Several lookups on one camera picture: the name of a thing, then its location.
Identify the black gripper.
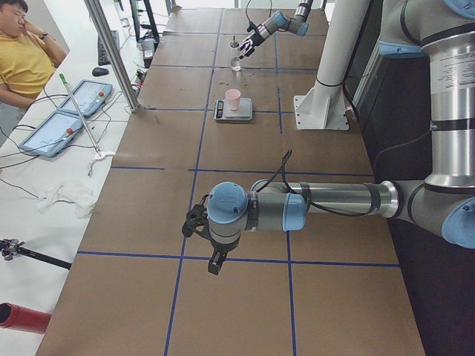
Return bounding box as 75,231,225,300
207,234,240,274
239,32,264,59

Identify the clear glass sauce bottle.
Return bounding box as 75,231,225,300
229,35,241,71

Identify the pink plastic cup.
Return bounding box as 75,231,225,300
225,88,241,111

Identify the silver digital kitchen scale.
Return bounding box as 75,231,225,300
212,98,252,122

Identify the black keyboard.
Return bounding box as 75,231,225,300
96,29,120,67

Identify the black computer mouse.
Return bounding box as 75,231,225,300
91,67,109,77

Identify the white crumpled cloth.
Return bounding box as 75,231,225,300
37,180,97,219

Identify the far blue teach pendant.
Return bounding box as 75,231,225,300
72,79,113,119

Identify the blue teach pendant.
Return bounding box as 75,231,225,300
72,79,113,119
19,111,83,158

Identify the near blue teach pendant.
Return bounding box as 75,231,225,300
19,111,83,158

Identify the black tripod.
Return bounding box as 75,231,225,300
1,239,72,270

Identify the red cylinder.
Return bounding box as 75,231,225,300
1,303,51,334

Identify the person in yellow shirt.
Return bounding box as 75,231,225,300
0,0,71,111

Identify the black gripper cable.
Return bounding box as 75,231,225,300
255,149,379,217
244,0,275,34

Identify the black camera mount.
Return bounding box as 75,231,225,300
182,194,211,240

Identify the white pedestal column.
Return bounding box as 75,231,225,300
294,0,370,131

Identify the aluminium frame post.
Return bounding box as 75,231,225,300
84,0,140,113

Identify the grabber stick green handle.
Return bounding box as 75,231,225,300
59,73,115,161

